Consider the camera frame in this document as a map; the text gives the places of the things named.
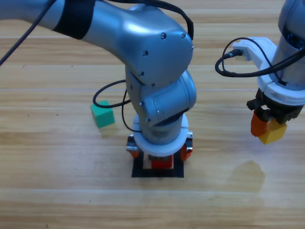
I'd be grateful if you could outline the black camera cable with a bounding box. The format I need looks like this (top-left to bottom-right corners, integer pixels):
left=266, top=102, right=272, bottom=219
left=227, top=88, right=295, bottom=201
left=215, top=49, right=305, bottom=78
left=92, top=80, right=132, bottom=108

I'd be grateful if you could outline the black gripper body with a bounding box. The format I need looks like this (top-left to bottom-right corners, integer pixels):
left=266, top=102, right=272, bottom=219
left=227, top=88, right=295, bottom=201
left=126, top=130, right=193, bottom=161
left=246, top=87, right=301, bottom=125

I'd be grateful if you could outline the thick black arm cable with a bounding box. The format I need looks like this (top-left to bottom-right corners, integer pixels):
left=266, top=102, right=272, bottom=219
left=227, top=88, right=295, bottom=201
left=152, top=0, right=195, bottom=41

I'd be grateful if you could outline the red wooden block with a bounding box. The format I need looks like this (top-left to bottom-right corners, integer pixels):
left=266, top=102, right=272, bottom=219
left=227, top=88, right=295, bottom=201
left=152, top=159, right=173, bottom=169

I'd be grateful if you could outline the green wooden block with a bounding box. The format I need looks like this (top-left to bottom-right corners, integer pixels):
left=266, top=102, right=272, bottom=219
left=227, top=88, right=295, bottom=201
left=90, top=100, right=115, bottom=129

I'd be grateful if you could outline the black tape square outline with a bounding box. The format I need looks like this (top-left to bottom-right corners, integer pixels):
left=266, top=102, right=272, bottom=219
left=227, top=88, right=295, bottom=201
left=131, top=152, right=184, bottom=178

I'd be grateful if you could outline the yellow wooden block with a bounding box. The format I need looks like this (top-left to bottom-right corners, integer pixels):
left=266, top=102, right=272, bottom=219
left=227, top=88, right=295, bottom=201
left=258, top=119, right=288, bottom=146

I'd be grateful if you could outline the thin wrist cable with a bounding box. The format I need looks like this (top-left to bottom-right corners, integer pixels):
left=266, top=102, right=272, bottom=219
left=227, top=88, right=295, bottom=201
left=223, top=37, right=288, bottom=85
left=121, top=89, right=143, bottom=133

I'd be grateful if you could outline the thick black hanging cable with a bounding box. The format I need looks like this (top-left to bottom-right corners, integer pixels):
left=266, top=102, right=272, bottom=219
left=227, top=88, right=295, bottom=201
left=0, top=0, right=57, bottom=68

